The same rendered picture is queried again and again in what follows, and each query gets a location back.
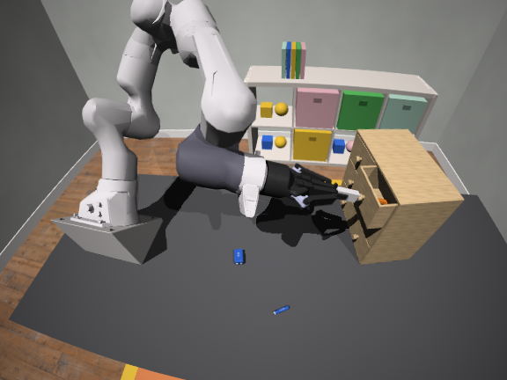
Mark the orange and grey battery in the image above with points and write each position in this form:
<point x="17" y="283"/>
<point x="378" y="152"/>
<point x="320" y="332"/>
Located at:
<point x="384" y="202"/>

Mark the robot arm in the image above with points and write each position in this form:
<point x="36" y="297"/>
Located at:
<point x="210" y="156"/>

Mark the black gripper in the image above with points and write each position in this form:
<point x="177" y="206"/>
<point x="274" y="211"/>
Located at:
<point x="309" y="191"/>

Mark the light wooden chest of drawers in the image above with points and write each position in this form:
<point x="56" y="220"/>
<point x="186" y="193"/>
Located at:
<point x="425" y="195"/>

